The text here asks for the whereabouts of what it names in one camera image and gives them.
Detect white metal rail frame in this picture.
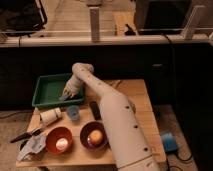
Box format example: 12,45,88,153
0,7,213,48

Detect green plastic tray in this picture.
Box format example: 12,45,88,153
32,73,85,109

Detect wooden table board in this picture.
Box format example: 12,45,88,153
16,79,166,167

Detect white paper cup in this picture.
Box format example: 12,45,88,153
40,108,62,125

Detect black remote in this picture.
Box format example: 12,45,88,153
89,101,101,120

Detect crumpled white cloth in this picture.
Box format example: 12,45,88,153
17,134,46,161

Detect white egg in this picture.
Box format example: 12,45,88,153
56,138,68,150

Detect orange bowl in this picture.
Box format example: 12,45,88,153
46,127,73,154

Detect dark red bowl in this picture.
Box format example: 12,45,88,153
80,121,108,150

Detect orange ball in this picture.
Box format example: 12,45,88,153
89,130,103,145

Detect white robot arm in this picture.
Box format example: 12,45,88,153
64,63,160,171

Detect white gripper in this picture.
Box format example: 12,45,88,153
63,75,83,98

